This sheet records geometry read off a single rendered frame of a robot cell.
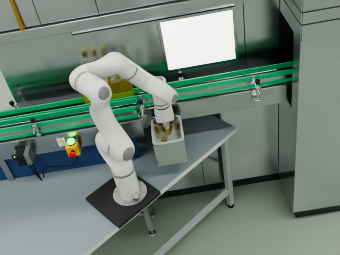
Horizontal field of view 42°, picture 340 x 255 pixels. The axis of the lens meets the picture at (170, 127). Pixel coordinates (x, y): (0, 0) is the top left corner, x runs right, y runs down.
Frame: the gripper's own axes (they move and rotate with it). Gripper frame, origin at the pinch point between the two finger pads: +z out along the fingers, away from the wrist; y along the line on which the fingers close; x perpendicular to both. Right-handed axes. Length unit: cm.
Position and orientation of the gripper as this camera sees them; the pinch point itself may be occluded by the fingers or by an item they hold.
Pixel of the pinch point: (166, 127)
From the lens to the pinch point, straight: 243.2
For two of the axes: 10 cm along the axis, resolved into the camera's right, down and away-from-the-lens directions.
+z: 1.5, 7.6, 6.3
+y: -9.8, 1.7, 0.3
